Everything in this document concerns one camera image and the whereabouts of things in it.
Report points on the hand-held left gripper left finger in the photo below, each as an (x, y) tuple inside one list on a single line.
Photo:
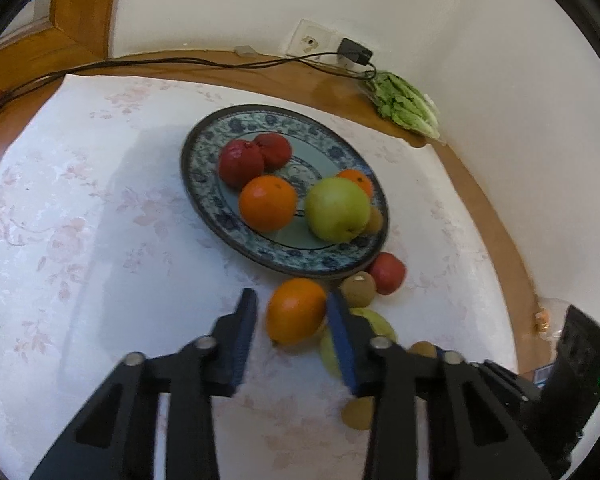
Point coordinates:
[(242, 340)]

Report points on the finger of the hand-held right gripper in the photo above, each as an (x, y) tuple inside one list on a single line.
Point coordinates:
[(505, 379)]

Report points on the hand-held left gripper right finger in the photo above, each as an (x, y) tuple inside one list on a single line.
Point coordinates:
[(342, 340)]

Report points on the orange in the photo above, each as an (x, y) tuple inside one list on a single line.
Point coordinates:
[(357, 179), (296, 311), (268, 202)]

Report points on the blue patterned ceramic plate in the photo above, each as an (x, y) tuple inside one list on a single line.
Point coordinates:
[(280, 255)]

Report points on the small brown fruit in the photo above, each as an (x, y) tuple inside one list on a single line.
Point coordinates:
[(375, 220), (358, 412), (422, 349), (358, 289)]

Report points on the green apple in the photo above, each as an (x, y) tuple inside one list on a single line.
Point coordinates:
[(337, 207), (382, 327)]

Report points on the red fruit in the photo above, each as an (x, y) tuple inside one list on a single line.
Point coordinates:
[(240, 162), (276, 149), (387, 272)]

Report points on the floral white tablecloth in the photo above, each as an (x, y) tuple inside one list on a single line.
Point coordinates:
[(105, 235)]

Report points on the bagged green lettuce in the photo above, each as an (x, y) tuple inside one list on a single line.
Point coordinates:
[(405, 105)]

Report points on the small grey connector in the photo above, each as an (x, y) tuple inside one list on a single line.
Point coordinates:
[(245, 51)]

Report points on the black plug-in charger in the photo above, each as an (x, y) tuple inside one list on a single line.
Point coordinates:
[(355, 51)]

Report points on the glass window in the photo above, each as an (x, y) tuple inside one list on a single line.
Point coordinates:
[(41, 12)]

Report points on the wooden window frame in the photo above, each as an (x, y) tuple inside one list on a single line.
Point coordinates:
[(80, 5)]

